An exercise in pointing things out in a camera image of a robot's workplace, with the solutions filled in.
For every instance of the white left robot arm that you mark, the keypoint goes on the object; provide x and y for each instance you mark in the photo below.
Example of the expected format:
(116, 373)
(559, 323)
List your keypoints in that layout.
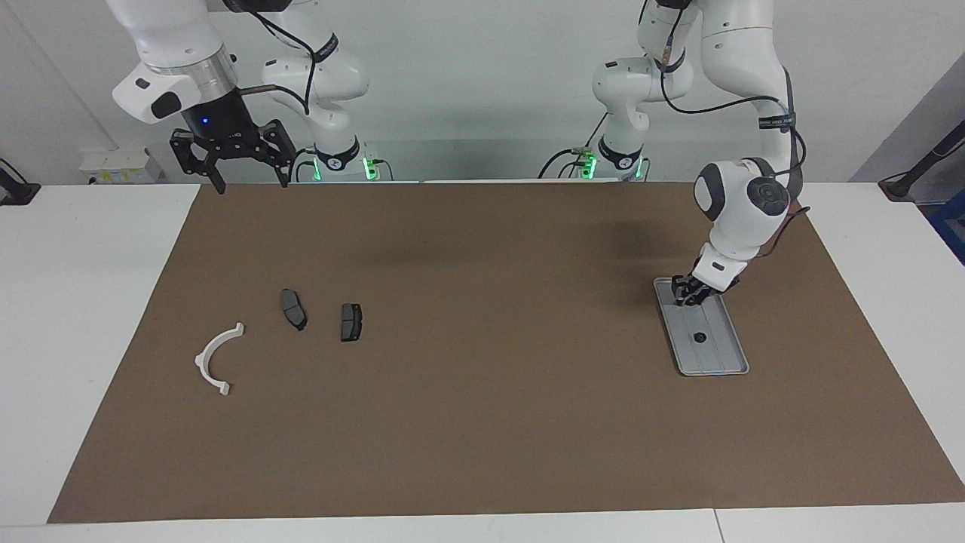
(742, 204)

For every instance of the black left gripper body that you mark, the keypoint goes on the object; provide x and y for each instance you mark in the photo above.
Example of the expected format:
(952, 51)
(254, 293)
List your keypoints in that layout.
(703, 290)

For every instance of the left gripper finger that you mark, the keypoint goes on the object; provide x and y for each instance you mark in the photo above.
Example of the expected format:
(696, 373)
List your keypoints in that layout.
(680, 290)
(695, 301)

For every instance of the black angled stand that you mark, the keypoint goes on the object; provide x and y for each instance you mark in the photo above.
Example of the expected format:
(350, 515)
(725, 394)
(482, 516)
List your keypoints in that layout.
(901, 185)

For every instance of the black clamp mount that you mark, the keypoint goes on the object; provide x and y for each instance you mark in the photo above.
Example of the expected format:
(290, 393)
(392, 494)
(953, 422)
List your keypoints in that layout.
(15, 192)

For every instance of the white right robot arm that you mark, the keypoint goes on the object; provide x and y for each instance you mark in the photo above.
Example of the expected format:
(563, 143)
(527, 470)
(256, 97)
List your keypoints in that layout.
(173, 38)

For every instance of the silver metal tray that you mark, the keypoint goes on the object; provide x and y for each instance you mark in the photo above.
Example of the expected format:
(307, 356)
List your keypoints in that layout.
(724, 354)

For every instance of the brown table mat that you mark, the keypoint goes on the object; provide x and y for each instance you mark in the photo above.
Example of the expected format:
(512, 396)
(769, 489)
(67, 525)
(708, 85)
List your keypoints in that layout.
(482, 437)

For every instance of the blue crate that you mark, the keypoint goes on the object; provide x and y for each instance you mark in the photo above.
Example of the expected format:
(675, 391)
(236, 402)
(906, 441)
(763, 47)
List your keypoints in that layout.
(951, 226)

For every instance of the short dark brake pad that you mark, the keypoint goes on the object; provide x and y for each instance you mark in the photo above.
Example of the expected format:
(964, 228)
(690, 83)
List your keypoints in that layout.
(350, 322)

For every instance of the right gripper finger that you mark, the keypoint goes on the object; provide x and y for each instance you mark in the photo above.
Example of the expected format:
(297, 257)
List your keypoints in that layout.
(192, 158)
(275, 147)

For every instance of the white wall socket box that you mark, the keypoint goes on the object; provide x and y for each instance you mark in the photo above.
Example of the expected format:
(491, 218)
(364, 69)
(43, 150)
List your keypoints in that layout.
(121, 166)

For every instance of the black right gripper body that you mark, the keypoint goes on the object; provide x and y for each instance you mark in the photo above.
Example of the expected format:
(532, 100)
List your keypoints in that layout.
(215, 124)

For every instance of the long dark brake pad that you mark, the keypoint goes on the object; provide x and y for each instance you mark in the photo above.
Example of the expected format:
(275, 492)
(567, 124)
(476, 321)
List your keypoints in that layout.
(293, 309)

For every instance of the white semicircular bracket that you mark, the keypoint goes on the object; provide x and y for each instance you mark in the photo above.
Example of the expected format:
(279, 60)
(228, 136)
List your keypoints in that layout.
(200, 361)

